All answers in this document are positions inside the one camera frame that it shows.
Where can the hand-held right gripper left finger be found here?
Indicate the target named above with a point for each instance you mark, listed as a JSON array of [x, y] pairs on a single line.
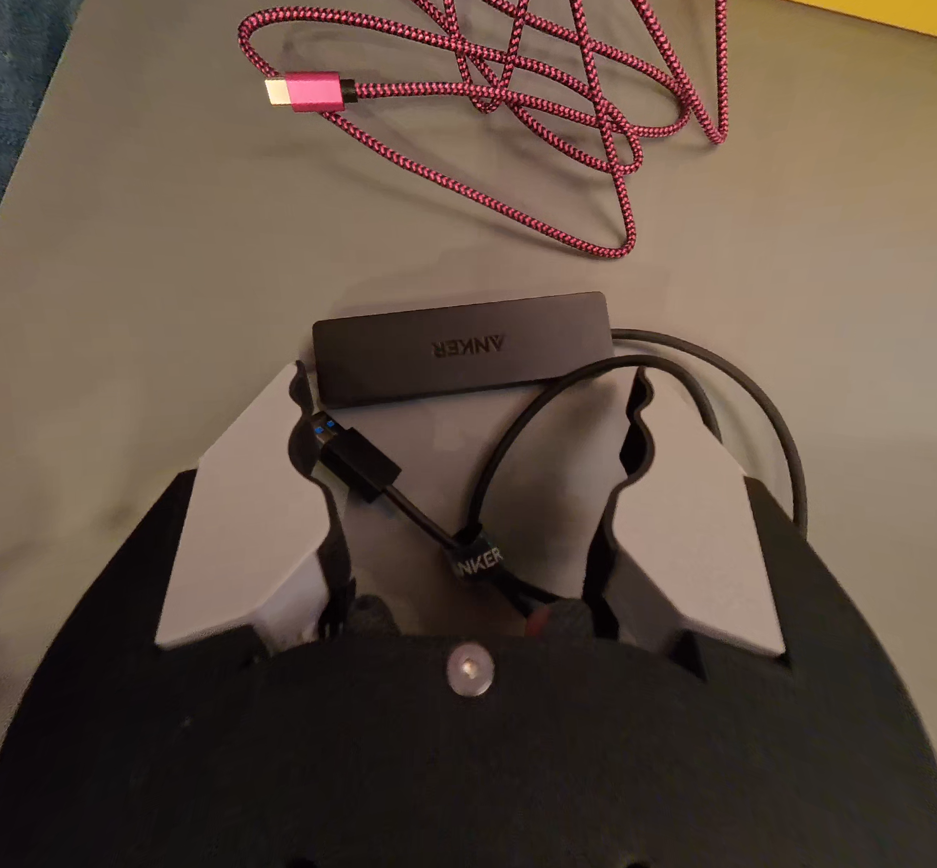
[[249, 516]]

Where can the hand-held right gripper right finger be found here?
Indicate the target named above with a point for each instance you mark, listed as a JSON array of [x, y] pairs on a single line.
[[688, 538]]

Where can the black usb hub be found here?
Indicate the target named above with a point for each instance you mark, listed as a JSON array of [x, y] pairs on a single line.
[[380, 355]]

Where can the person's jeans leg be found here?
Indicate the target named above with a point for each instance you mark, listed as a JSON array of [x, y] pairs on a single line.
[[36, 40]]

